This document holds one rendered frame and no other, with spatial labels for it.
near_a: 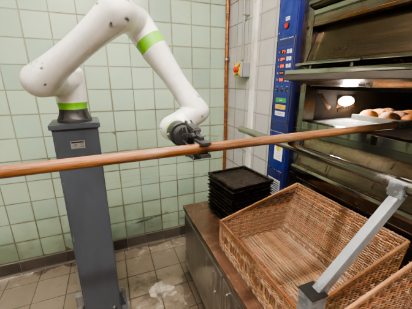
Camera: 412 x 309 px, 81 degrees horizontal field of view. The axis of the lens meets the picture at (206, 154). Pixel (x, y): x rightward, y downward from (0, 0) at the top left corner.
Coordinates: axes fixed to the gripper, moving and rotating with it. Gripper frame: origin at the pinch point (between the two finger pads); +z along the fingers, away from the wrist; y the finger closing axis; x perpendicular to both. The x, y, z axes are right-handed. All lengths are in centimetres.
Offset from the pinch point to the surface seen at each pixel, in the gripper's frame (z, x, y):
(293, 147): 3.7, -31.9, 2.3
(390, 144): 13, -69, 3
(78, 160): 1.5, 33.3, -0.6
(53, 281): -106, 74, 119
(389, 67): 16, -55, -23
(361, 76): 7, -54, -21
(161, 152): 1.7, 12.9, -0.3
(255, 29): -80, -69, -51
